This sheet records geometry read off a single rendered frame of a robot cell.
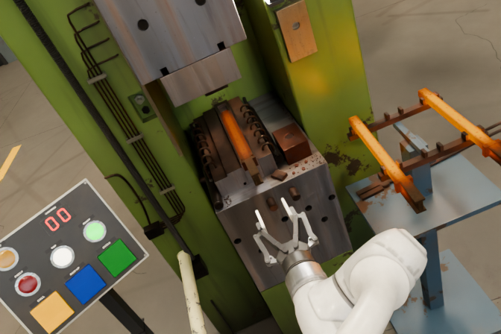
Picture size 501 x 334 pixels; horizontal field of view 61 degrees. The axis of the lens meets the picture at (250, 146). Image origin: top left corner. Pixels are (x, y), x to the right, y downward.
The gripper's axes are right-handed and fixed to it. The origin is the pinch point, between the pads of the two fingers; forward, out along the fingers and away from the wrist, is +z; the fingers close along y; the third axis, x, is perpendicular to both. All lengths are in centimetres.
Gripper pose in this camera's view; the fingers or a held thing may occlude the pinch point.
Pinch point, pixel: (273, 214)
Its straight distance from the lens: 113.1
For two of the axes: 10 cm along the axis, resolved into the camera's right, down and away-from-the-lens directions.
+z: -2.7, -5.2, 8.1
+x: -3.2, -7.5, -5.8
